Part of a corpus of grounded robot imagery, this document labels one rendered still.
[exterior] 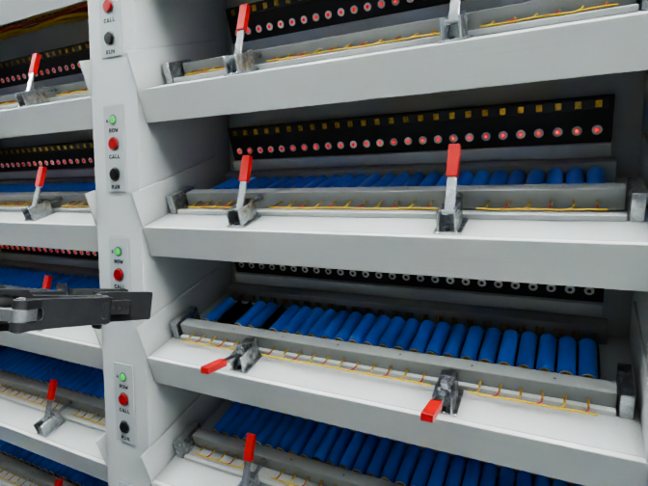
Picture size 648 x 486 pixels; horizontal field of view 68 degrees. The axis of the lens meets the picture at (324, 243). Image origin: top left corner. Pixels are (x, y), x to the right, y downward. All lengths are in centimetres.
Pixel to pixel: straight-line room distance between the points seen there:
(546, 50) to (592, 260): 19
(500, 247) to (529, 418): 18
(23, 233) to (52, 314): 52
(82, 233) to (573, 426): 70
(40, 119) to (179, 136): 24
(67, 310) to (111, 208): 33
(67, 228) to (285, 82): 44
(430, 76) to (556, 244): 20
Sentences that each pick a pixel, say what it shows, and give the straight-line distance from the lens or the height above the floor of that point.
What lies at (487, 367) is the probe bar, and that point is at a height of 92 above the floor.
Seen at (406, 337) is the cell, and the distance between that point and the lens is 62.
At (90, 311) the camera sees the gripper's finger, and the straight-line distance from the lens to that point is 47.
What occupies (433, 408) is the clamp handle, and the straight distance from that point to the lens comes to 49.
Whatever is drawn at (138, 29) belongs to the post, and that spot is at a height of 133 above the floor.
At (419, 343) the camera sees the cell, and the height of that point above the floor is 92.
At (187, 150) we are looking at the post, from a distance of 79.
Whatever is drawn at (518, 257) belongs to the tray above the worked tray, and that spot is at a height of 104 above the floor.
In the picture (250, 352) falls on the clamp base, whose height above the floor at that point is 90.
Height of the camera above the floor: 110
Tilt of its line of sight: 5 degrees down
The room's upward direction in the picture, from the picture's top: straight up
